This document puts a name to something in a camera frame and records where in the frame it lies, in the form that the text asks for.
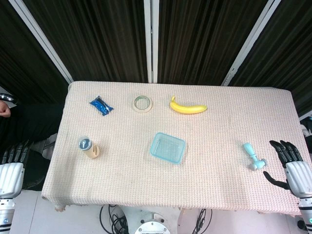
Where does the light blue container lid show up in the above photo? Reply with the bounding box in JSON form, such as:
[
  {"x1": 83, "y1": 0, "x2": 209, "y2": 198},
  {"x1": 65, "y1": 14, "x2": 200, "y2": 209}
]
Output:
[{"x1": 149, "y1": 132, "x2": 186, "y2": 166}]

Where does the light blue toy hammer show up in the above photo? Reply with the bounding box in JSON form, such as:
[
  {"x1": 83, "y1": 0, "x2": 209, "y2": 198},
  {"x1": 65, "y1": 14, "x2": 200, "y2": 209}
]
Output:
[{"x1": 242, "y1": 142, "x2": 268, "y2": 171}]

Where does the blue snack packet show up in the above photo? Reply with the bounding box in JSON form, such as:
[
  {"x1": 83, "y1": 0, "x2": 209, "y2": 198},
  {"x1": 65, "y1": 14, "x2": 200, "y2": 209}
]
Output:
[{"x1": 89, "y1": 96, "x2": 115, "y2": 116}]

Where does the white robot torso base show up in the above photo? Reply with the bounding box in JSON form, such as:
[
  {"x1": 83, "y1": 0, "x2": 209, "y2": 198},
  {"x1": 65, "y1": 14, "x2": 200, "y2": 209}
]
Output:
[{"x1": 120, "y1": 206, "x2": 182, "y2": 234}]

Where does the yellow banana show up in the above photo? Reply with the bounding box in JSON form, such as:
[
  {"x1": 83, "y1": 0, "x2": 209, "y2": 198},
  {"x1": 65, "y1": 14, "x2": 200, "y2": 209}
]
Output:
[{"x1": 169, "y1": 96, "x2": 208, "y2": 115}]

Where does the person in dark clothes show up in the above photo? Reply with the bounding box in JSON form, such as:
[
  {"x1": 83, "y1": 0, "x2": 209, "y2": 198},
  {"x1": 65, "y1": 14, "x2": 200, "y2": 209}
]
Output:
[{"x1": 0, "y1": 101, "x2": 64, "y2": 192}]

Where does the white frame post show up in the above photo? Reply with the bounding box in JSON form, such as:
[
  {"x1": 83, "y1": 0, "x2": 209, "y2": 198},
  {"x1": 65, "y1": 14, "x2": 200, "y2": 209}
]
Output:
[
  {"x1": 220, "y1": 0, "x2": 282, "y2": 86},
  {"x1": 8, "y1": 0, "x2": 74, "y2": 83},
  {"x1": 143, "y1": 0, "x2": 159, "y2": 84}
]

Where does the black pleated curtain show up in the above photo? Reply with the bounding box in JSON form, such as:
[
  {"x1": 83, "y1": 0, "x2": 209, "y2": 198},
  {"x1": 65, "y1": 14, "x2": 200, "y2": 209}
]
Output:
[{"x1": 0, "y1": 0, "x2": 312, "y2": 117}]

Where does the pink waffle tablecloth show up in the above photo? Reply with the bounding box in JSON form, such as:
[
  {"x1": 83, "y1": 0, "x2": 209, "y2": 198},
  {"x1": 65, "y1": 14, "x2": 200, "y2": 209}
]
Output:
[{"x1": 40, "y1": 81, "x2": 303, "y2": 216}]

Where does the beige masking tape roll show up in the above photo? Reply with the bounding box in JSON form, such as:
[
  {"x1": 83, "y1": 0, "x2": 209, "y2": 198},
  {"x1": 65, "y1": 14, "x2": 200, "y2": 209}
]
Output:
[{"x1": 132, "y1": 95, "x2": 153, "y2": 113}]

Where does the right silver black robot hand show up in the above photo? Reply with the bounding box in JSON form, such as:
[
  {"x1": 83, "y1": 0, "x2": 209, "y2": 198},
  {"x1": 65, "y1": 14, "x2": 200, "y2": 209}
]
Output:
[{"x1": 263, "y1": 139, "x2": 312, "y2": 197}]

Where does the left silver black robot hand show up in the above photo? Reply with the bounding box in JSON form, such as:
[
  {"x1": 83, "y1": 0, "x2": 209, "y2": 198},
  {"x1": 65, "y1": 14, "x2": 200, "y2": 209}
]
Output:
[{"x1": 0, "y1": 140, "x2": 30, "y2": 198}]

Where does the black cable bundle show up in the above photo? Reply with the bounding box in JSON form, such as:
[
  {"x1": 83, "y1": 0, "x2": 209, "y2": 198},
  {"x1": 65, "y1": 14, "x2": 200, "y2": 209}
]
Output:
[
  {"x1": 194, "y1": 208, "x2": 213, "y2": 234},
  {"x1": 99, "y1": 204, "x2": 129, "y2": 234}
]

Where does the chrome metal bar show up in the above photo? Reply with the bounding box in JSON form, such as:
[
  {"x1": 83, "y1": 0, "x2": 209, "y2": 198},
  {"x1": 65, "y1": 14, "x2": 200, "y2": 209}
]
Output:
[{"x1": 0, "y1": 93, "x2": 19, "y2": 106}]

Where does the beige sauce bottle clear cap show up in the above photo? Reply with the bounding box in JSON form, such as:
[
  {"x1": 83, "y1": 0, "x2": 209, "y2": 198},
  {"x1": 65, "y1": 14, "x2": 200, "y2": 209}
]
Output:
[{"x1": 78, "y1": 137, "x2": 100, "y2": 159}]

